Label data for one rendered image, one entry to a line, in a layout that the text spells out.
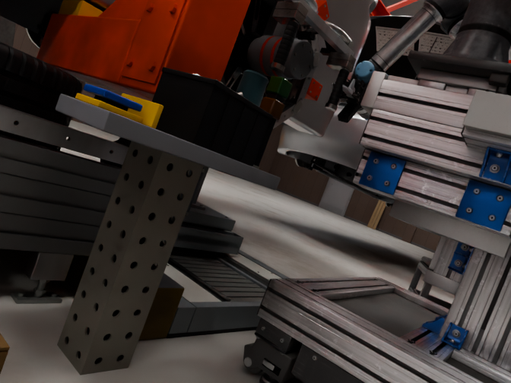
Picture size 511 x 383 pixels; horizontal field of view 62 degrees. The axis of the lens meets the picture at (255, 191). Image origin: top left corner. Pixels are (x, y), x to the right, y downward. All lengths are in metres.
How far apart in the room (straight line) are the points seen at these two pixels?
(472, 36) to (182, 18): 0.63
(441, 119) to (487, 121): 0.16
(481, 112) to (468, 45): 0.23
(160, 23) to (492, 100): 0.68
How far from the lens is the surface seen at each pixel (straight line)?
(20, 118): 0.92
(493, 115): 0.88
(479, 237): 1.09
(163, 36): 0.98
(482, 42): 1.07
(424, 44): 4.88
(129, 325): 0.86
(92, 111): 0.68
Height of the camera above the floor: 0.44
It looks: 3 degrees down
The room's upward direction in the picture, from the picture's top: 21 degrees clockwise
